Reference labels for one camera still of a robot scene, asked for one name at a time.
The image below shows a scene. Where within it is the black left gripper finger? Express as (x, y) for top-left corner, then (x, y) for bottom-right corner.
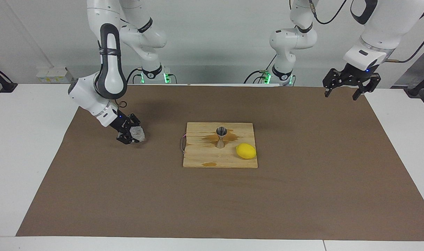
(352, 75), (381, 101)
(323, 69), (348, 97)

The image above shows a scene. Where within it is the steel double jigger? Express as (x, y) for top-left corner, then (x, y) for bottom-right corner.
(216, 127), (228, 149)

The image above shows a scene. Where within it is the black clamp stand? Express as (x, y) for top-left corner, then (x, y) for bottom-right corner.
(0, 63), (18, 93)
(407, 70), (424, 97)

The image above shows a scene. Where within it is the brown table mat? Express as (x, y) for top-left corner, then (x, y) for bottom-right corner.
(16, 85), (424, 241)

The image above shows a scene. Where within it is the wooden cutting board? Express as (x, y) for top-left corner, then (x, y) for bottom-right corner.
(180, 122), (258, 169)

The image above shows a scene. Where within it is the yellow lemon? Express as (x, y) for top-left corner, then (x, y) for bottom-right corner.
(236, 143), (257, 160)

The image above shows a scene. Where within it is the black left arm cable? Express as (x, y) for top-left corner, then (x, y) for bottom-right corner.
(309, 0), (424, 63)

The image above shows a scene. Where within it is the black right base cable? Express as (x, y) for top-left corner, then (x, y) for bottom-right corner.
(128, 68), (144, 84)

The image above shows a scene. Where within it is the black base cable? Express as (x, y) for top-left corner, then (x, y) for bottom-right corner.
(128, 68), (144, 84)
(243, 54), (279, 84)

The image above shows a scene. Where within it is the black left base cable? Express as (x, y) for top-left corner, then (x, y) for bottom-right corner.
(243, 54), (279, 84)

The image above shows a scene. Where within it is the white wall socket box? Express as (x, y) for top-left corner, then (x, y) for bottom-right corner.
(37, 67), (73, 84)

